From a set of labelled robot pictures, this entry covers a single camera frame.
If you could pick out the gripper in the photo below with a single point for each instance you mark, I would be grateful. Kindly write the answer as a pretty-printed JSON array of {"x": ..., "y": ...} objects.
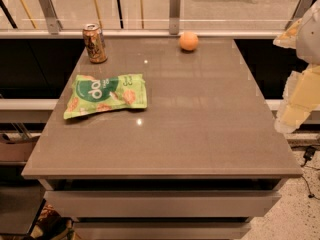
[{"x": 309, "y": 37}]

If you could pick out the orange patterned soda can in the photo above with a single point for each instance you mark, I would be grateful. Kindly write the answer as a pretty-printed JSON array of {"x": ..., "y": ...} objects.
[{"x": 94, "y": 42}]

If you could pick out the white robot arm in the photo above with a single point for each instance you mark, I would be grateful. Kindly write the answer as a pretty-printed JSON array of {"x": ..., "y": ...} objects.
[{"x": 301, "y": 93}]

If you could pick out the grey table drawer unit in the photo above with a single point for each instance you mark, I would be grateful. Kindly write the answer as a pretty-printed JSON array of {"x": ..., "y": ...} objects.
[{"x": 198, "y": 163}]

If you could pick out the orange ball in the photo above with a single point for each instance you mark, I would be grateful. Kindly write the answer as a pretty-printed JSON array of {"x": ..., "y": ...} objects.
[{"x": 188, "y": 41}]

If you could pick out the green snack bag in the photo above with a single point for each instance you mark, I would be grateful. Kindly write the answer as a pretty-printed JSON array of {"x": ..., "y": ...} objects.
[{"x": 90, "y": 95}]

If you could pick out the cardboard box at left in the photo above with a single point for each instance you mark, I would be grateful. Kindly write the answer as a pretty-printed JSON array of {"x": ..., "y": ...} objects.
[{"x": 16, "y": 150}]

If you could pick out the black power adapter with cable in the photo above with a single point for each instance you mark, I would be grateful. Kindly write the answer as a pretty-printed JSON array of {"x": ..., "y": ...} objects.
[{"x": 307, "y": 156}]

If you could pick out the right metal railing bracket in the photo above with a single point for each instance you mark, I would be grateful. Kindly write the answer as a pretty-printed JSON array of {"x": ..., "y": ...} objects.
[{"x": 301, "y": 8}]

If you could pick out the metal railing bracket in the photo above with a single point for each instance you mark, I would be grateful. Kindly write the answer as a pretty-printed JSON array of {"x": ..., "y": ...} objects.
[
  {"x": 301, "y": 8},
  {"x": 174, "y": 16},
  {"x": 54, "y": 25}
]

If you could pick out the middle metal railing bracket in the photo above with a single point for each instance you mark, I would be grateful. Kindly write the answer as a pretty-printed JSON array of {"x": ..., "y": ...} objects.
[{"x": 174, "y": 16}]

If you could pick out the left metal railing bracket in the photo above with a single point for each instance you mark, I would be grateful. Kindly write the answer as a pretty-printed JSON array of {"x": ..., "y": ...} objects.
[{"x": 54, "y": 25}]

